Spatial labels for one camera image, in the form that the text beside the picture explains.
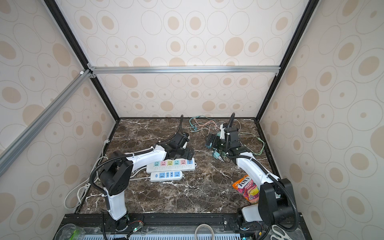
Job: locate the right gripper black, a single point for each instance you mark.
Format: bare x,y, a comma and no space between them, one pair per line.
215,145

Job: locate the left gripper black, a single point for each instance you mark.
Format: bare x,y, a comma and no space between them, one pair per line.
187,150

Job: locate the long white power strip pastel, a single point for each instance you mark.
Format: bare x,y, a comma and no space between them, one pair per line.
172,165

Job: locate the short white power strip blue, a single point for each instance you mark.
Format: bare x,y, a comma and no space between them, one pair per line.
166,176

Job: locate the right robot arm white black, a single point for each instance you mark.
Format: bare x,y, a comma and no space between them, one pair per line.
277,204

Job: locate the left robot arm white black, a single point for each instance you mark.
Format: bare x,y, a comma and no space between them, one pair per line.
112,177

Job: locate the orange Fox's candy bag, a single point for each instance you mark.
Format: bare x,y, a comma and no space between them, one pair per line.
248,189

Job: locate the white scissors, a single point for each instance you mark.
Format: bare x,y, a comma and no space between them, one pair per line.
279,234

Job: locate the clear plastic cup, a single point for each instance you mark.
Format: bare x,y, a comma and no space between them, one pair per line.
70,232

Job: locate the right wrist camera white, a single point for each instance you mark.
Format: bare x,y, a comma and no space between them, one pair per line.
222,132

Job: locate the silver aluminium rail horizontal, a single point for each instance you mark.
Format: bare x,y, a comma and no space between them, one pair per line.
185,70

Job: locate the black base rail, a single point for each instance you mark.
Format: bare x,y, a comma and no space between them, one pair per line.
230,226

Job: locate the silver aluminium rail diagonal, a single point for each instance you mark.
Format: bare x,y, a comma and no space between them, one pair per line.
22,141

